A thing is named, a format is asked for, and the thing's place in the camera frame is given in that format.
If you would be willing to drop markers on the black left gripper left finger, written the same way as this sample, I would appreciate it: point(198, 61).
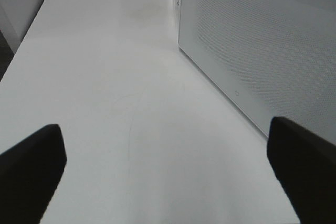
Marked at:
point(30, 173)

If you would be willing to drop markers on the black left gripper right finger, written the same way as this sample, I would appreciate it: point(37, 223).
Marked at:
point(304, 164)

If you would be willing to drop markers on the white microwave door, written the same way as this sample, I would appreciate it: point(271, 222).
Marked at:
point(270, 57)

